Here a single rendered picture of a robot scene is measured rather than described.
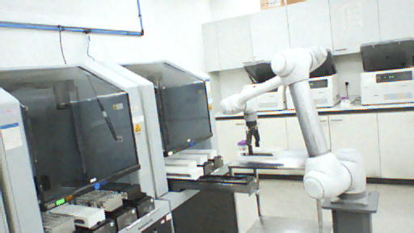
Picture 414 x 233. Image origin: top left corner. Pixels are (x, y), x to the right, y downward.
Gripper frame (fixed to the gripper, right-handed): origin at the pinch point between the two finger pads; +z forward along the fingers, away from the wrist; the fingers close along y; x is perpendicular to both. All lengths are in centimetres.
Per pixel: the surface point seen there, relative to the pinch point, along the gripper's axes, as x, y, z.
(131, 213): 29, -88, 12
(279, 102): 56, 192, -10
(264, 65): 78, 208, -58
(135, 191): 38, -75, 5
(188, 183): 26, -42, 11
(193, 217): 33, -33, 38
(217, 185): 6.3, -40.5, 11.4
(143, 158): 40, -63, -10
